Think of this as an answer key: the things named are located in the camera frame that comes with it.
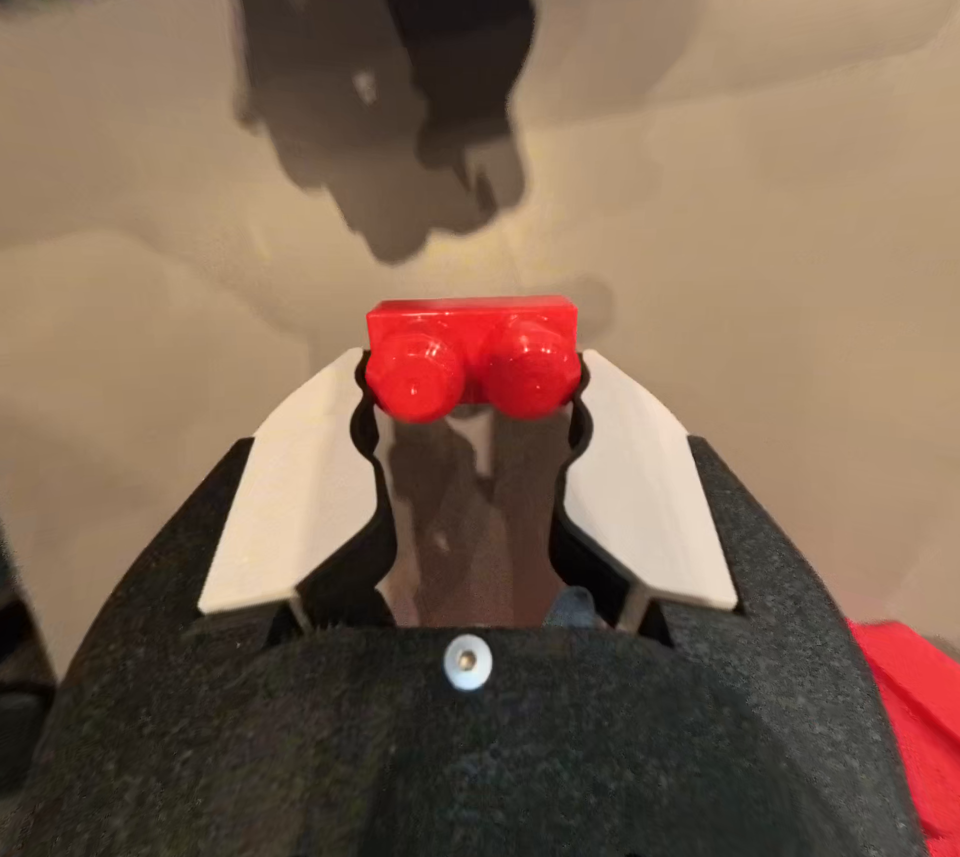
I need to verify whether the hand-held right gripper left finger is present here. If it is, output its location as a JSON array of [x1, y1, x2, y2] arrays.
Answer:
[[198, 347, 397, 635]]

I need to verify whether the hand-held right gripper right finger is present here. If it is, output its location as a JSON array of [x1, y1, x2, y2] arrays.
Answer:
[[549, 348, 740, 635]]

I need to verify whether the red two-stud mega block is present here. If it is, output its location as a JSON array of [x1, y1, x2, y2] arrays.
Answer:
[[364, 295, 583, 424]]

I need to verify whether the red plastic bin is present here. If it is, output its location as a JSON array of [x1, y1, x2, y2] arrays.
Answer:
[[847, 619, 960, 857]]

